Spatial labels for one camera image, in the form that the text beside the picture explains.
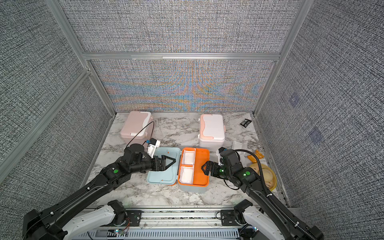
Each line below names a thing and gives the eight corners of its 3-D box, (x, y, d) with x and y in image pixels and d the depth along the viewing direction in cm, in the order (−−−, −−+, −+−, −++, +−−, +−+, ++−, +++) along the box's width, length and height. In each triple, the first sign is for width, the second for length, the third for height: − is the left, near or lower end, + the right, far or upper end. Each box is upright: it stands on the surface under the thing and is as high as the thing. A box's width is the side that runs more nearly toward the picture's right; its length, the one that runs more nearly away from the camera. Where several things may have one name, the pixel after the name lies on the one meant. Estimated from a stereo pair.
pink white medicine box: (126, 146, 100) (119, 134, 90) (134, 123, 112) (128, 111, 102) (150, 146, 100) (146, 134, 90) (155, 123, 112) (151, 111, 102)
